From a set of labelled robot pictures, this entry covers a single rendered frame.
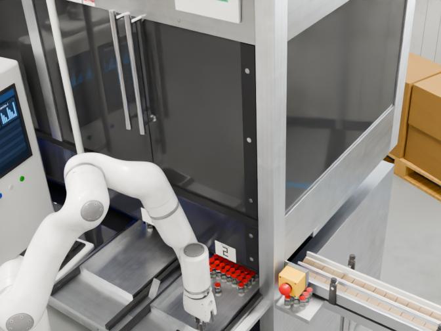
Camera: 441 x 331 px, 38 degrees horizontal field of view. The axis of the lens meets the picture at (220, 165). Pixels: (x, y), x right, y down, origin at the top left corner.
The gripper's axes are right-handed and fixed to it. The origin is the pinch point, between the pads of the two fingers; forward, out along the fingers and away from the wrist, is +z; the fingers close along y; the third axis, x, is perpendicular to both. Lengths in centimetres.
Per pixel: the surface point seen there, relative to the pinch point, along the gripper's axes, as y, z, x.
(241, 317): -7.8, 2.3, -11.3
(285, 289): -18.9, -8.6, -20.8
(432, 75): 18, 25, -258
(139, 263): 39.3, 4.1, -13.6
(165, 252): 35.1, 4.1, -23.6
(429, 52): 49, 50, -343
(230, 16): 0, -95, -23
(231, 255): 4.3, -9.1, -24.0
